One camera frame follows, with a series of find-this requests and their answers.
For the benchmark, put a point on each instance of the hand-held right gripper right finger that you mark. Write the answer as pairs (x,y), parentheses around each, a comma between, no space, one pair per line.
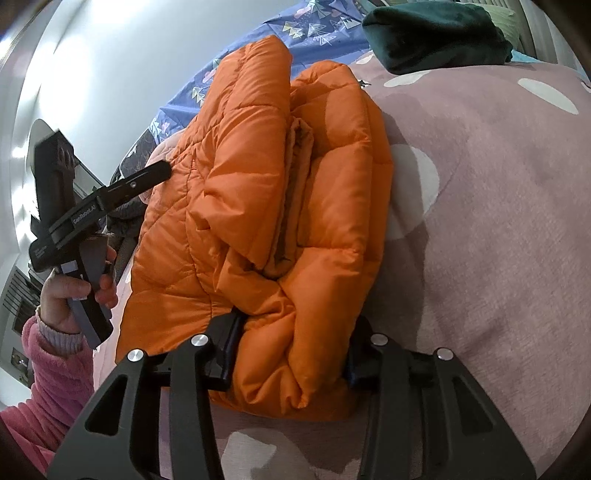
(364,364)

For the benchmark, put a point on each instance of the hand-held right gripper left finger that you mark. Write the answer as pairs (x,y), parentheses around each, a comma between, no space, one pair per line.
(221,355)

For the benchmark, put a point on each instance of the pink puffer jacket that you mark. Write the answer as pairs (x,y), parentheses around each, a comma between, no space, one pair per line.
(159,150)

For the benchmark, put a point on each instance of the mauve dotted blanket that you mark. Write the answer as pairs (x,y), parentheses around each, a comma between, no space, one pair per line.
(498,221)

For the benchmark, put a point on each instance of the orange puffer jacket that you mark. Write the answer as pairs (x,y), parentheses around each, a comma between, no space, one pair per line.
(258,207)

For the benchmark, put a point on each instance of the large green pillow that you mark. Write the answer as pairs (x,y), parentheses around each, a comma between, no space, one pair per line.
(505,11)

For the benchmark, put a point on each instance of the person's left forearm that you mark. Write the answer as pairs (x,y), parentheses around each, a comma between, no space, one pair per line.
(51,378)

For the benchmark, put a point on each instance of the blue tree-print sheet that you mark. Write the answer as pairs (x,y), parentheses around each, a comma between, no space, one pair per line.
(304,27)

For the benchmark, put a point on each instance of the dark floral pillow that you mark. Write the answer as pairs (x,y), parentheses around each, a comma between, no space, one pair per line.
(134,157)

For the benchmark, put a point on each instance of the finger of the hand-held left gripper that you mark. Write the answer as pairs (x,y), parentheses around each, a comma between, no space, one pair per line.
(138,181)

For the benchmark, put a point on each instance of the black puffer jacket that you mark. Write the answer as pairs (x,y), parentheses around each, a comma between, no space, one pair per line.
(124,217)

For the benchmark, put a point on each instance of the dark teal fleece garment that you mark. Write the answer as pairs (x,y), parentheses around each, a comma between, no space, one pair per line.
(438,32)

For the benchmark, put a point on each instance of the person's left hand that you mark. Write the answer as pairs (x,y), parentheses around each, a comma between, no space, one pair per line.
(57,300)

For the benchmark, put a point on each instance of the white pleated curtain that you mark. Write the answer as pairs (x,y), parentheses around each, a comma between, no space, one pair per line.
(545,27)

